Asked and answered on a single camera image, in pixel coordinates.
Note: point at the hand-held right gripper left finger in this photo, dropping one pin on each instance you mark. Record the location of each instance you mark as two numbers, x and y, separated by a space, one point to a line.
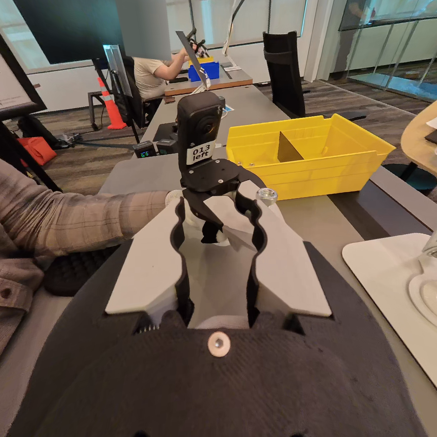
150 269

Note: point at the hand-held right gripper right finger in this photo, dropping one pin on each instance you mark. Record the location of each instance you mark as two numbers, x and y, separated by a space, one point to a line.
286 273

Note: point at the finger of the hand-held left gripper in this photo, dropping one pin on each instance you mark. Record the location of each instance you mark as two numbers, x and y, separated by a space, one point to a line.
225 215
247 191

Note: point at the silver hex bolt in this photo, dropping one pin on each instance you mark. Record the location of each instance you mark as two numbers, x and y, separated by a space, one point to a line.
267 195

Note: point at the yellow plastic parts bin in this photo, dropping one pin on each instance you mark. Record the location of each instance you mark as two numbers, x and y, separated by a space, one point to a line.
324 177

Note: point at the person's left forearm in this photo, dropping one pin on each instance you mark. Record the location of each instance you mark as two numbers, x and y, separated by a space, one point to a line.
85 218

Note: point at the person's left hand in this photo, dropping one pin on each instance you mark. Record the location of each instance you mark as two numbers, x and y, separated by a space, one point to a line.
172 198

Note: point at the black desk mat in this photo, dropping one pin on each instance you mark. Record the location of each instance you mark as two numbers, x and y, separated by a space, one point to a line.
164 131

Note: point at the black mesh armrest pad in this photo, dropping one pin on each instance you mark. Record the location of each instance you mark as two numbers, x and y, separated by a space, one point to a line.
75 273

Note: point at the black office chair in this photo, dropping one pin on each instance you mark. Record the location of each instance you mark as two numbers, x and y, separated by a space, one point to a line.
283 78
136 109

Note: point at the wooden desk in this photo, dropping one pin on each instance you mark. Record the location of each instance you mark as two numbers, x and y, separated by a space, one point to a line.
218 83

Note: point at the blue plastic bin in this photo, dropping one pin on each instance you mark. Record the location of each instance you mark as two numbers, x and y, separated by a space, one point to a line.
208 71

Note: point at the orange traffic cone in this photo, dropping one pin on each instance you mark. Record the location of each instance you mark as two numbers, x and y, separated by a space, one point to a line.
112 109

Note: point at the small yellow plastic bin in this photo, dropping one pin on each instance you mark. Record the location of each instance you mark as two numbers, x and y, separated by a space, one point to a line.
205 59

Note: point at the black document stand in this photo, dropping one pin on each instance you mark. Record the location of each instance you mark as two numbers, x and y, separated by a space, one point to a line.
191 54

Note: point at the person's torso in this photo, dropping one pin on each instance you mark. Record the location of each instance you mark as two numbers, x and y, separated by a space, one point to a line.
17 290

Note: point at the grey panel on tripod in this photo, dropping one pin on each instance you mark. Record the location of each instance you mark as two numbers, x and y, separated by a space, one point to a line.
117 68

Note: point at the orange bag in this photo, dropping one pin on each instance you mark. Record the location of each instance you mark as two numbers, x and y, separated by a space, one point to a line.
36 152

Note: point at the black framed board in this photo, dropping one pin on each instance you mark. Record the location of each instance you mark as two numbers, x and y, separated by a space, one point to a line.
13 78

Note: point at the large black wall screen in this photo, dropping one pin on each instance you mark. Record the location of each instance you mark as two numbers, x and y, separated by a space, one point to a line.
68 30

